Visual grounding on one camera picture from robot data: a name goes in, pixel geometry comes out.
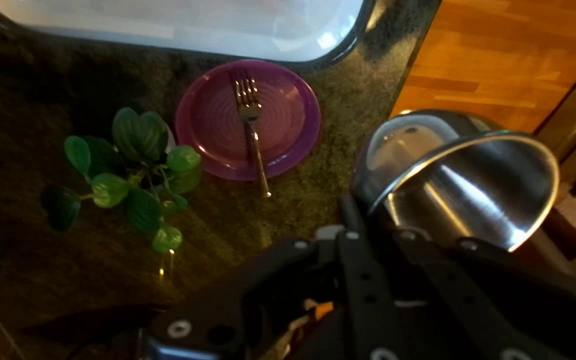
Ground green leafy potted plant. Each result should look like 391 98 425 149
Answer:
41 109 202 255

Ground silver fork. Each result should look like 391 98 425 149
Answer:
235 78 273 198

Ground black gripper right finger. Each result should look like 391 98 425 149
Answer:
456 237 501 261

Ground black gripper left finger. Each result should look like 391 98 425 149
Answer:
339 192 368 241

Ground silver metal bowl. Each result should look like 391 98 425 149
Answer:
352 110 561 253

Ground purple lid plate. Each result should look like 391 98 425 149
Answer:
174 60 322 182

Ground white kitchen sink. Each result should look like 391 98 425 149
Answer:
0 0 374 64

